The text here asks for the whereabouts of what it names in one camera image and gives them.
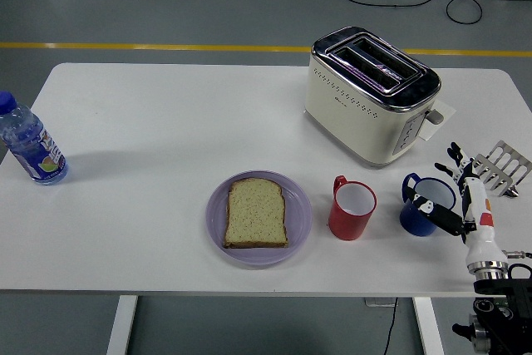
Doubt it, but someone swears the cream toaster chrome top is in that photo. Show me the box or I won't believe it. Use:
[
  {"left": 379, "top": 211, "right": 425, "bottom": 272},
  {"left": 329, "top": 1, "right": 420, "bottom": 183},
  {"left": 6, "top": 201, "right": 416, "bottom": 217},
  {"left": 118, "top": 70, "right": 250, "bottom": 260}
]
[{"left": 303, "top": 26, "right": 445, "bottom": 170}]

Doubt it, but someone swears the white table leg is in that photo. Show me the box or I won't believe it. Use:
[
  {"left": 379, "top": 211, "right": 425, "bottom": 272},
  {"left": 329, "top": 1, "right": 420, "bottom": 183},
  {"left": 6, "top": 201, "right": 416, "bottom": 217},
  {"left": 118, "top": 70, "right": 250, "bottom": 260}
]
[
  {"left": 411, "top": 297, "right": 445, "bottom": 355},
  {"left": 106, "top": 295, "right": 139, "bottom": 355}
]

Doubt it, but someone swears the purple round plate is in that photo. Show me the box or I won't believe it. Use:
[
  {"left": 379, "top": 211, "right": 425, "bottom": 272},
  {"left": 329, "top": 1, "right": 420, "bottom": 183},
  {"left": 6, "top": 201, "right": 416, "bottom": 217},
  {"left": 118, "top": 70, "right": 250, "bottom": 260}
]
[{"left": 205, "top": 169, "right": 313, "bottom": 270}]

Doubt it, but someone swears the thin black cable under table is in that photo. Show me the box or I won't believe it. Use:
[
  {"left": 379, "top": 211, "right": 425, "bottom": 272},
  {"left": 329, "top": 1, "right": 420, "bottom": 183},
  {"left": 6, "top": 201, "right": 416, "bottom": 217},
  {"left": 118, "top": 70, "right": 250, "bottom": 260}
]
[{"left": 382, "top": 297, "right": 399, "bottom": 355}]

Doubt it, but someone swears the red cup white inside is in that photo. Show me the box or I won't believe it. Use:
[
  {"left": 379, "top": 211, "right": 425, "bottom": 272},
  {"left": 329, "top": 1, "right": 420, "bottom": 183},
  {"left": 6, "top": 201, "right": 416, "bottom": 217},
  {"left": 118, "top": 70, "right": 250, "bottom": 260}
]
[{"left": 327, "top": 175, "right": 377, "bottom": 242}]

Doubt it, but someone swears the slice of bread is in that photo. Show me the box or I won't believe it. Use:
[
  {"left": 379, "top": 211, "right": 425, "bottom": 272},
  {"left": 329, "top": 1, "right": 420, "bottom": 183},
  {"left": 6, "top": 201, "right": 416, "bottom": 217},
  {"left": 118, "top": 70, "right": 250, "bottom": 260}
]
[{"left": 222, "top": 177, "right": 290, "bottom": 250}]

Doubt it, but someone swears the blue cup white inside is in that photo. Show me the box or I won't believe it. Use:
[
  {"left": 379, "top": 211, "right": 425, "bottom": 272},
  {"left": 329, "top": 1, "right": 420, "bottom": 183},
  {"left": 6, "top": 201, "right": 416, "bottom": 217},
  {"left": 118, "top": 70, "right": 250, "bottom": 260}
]
[{"left": 399, "top": 172, "right": 457, "bottom": 237}]

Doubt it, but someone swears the clear water bottle blue cap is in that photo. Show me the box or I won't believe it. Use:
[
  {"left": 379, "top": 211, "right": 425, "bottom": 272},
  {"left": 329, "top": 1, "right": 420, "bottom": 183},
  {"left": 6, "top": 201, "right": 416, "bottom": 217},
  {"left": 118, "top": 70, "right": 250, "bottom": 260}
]
[{"left": 0, "top": 91, "right": 70, "bottom": 186}]

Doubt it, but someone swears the silver metal toast rack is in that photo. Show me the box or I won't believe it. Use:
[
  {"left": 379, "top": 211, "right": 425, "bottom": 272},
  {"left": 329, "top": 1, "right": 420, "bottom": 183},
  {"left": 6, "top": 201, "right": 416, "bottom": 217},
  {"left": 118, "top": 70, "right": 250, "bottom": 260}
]
[{"left": 471, "top": 140, "right": 532, "bottom": 198}]

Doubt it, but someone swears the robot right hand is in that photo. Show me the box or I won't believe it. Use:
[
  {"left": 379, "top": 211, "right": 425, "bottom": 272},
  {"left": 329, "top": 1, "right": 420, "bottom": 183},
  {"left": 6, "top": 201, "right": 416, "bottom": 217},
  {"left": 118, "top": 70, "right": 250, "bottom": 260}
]
[{"left": 405, "top": 142, "right": 506, "bottom": 268}]

